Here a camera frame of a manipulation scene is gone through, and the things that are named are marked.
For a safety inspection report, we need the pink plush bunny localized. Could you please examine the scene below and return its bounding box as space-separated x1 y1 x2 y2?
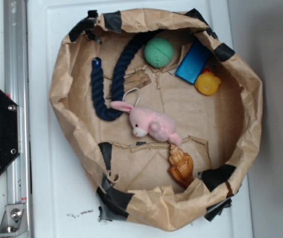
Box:
110 98 183 147

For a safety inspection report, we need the brown plastic seashell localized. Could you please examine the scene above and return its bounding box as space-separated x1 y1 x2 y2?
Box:
168 145 194 188

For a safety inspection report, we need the green rubber ball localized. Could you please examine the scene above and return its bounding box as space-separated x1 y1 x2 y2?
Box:
144 37 174 68

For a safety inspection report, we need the yellow rubber duck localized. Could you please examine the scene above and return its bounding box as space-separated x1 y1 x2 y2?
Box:
194 68 221 96

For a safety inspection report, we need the blue wooden block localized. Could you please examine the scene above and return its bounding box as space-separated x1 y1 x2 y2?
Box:
176 39 212 85

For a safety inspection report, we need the navy blue rope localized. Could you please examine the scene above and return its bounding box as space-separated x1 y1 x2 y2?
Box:
92 29 164 122

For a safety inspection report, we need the aluminium extrusion rail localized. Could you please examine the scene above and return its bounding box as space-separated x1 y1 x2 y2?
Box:
3 0 34 238

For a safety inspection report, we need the metal corner bracket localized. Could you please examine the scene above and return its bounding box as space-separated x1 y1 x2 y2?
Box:
0 204 30 238

